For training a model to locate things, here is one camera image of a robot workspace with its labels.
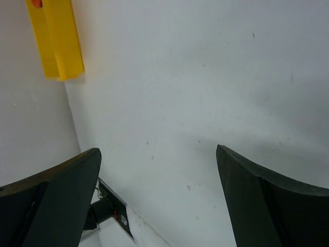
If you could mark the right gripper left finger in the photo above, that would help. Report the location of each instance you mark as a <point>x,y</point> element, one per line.
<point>50,208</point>

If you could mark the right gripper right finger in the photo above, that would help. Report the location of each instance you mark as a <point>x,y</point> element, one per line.
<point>269,209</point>

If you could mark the orange plate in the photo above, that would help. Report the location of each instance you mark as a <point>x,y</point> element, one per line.
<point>37,3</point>

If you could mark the yellow plastic bin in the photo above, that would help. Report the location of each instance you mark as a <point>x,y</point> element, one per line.
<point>56,37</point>

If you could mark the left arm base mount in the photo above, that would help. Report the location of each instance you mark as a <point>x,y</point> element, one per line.
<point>109,205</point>

